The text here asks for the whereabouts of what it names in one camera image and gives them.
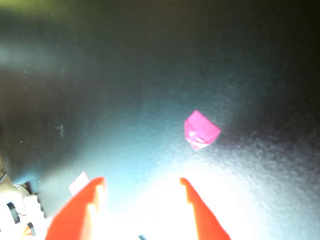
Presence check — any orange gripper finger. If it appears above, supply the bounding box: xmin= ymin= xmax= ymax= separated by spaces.
xmin=179 ymin=177 xmax=233 ymax=240
xmin=44 ymin=176 xmax=108 ymax=240

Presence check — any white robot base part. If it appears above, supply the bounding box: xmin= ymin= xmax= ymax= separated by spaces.
xmin=0 ymin=174 xmax=50 ymax=240

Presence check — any small pink tape piece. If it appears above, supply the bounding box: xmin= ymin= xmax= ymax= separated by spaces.
xmin=68 ymin=171 xmax=91 ymax=196

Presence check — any pink small block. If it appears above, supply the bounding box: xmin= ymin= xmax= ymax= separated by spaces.
xmin=183 ymin=109 xmax=222 ymax=152

